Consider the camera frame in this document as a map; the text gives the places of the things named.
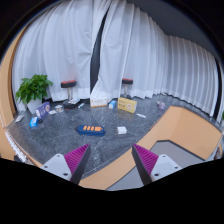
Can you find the small white sachet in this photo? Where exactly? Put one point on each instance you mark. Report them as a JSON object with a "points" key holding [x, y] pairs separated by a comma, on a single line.
{"points": [[52, 112]]}

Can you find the white flat striped box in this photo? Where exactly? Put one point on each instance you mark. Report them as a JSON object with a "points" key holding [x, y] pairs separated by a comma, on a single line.
{"points": [[73, 101]]}

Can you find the small clear container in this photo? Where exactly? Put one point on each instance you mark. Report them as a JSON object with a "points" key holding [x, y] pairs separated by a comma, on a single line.
{"points": [[59, 108]]}

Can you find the purple box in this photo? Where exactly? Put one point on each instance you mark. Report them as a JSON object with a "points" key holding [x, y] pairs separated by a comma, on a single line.
{"points": [[43, 110]]}

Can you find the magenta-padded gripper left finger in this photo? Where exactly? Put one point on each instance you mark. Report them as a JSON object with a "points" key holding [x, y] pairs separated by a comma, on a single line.
{"points": [[58, 166]]}

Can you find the white block charger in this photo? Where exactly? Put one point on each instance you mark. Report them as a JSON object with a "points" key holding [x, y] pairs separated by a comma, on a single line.
{"points": [[122, 130]]}

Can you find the white green tube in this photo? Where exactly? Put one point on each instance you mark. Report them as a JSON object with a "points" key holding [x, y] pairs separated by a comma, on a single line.
{"points": [[81, 105]]}

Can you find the green potted plant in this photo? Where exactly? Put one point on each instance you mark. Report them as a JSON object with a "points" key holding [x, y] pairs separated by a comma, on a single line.
{"points": [[33, 88]]}

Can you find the black red padded stool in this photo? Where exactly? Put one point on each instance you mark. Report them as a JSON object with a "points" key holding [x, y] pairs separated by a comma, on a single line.
{"points": [[68, 83], [127, 81]]}

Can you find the yellow carton box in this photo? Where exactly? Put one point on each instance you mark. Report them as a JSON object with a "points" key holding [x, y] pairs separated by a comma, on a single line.
{"points": [[127, 105]]}

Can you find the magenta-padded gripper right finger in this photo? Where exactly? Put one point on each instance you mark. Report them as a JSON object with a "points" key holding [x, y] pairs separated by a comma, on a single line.
{"points": [[163, 166]]}

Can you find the white curtain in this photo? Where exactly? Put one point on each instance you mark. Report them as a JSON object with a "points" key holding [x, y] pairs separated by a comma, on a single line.
{"points": [[56, 46], [153, 56]]}

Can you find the white orange carton box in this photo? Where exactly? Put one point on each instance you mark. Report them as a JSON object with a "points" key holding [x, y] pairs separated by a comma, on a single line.
{"points": [[99, 102]]}

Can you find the white blue tube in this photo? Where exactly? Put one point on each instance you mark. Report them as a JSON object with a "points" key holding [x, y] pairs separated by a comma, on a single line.
{"points": [[141, 115]]}

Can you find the small blue white box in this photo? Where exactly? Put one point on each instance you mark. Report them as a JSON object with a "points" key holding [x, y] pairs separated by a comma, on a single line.
{"points": [[112, 104]]}

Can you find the small white packet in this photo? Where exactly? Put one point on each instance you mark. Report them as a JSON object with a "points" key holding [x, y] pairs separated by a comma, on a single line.
{"points": [[19, 118]]}

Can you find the small purple cup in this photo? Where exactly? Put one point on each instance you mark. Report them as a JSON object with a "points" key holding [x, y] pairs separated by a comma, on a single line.
{"points": [[162, 106]]}

